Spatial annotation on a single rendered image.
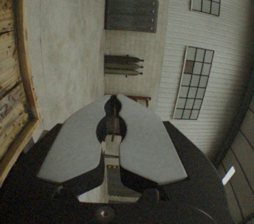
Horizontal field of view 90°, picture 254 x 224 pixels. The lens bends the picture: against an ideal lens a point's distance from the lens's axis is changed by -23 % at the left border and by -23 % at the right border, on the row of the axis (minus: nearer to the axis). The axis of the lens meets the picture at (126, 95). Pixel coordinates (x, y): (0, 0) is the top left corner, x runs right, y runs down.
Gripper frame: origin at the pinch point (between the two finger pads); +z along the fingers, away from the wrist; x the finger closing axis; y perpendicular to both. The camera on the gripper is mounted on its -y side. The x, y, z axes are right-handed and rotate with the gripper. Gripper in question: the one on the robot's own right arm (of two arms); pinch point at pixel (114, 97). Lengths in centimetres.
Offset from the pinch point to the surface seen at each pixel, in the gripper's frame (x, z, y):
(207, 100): 417, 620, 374
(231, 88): 546, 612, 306
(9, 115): -19.4, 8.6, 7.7
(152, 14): 113, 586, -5
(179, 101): 267, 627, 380
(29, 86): -17.1, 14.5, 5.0
